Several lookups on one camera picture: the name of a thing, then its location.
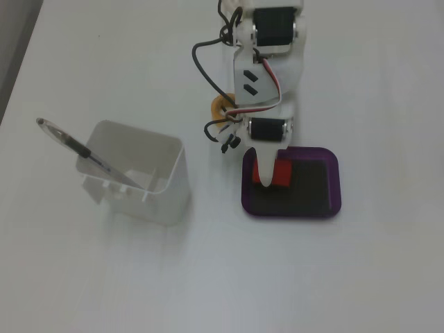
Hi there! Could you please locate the red white black servo cable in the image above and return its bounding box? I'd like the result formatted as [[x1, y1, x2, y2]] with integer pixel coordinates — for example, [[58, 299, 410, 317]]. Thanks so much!
[[224, 57, 284, 123]]

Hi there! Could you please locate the yellow tape roll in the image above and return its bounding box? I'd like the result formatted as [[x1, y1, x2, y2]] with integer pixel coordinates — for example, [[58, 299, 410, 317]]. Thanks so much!
[[210, 94, 241, 133]]

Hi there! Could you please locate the purple metal tray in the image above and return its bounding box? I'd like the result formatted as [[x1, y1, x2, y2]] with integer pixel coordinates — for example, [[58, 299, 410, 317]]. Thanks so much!
[[241, 146, 343, 219]]

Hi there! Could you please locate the white plastic pen holder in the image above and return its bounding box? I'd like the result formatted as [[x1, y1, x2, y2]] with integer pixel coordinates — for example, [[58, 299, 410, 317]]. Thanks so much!
[[76, 119, 191, 225]]

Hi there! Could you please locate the small black plug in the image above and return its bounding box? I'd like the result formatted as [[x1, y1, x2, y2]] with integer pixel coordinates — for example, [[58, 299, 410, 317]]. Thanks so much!
[[214, 127, 243, 155]]

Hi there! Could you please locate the black pen clear cap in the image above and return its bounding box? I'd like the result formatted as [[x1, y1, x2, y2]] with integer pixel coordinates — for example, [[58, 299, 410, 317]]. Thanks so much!
[[35, 117, 146, 190]]

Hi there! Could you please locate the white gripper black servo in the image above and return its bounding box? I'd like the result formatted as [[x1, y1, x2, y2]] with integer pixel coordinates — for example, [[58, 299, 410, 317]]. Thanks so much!
[[242, 103, 296, 189]]

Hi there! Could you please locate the red cube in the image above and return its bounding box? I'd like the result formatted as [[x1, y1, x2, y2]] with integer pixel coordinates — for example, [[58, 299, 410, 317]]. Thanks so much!
[[251, 160, 293, 188]]

